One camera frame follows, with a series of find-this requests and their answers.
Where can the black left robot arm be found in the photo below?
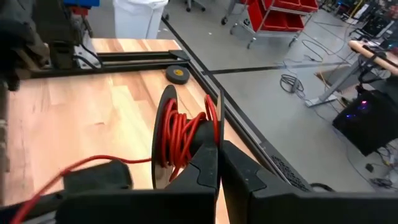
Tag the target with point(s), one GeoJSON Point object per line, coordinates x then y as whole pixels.
{"type": "Point", "coordinates": [18, 37]}

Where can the white plastic bin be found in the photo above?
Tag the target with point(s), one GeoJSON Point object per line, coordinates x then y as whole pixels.
{"type": "Point", "coordinates": [136, 18]}

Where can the wooden edge desk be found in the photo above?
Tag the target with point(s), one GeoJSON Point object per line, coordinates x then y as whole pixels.
{"type": "Point", "coordinates": [373, 56]}

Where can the blue box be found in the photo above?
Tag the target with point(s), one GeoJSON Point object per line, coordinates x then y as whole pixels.
{"type": "Point", "coordinates": [82, 2]}

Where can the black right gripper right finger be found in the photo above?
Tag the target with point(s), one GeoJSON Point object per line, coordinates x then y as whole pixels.
{"type": "Point", "coordinates": [295, 208]}

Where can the black floor mat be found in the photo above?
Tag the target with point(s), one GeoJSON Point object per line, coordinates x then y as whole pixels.
{"type": "Point", "coordinates": [289, 174]}

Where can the red storage bin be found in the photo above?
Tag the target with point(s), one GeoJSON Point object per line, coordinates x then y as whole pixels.
{"type": "Point", "coordinates": [298, 3]}
{"type": "Point", "coordinates": [273, 18]}

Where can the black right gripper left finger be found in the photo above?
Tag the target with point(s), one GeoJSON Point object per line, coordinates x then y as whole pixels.
{"type": "Point", "coordinates": [140, 208]}

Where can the red bin cart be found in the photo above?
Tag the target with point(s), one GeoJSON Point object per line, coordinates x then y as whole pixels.
{"type": "Point", "coordinates": [270, 33]}

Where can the black computer tower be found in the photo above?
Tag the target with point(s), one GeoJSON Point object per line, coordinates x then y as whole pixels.
{"type": "Point", "coordinates": [367, 124]}

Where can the black tape roll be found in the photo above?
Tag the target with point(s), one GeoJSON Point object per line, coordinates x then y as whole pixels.
{"type": "Point", "coordinates": [178, 74]}

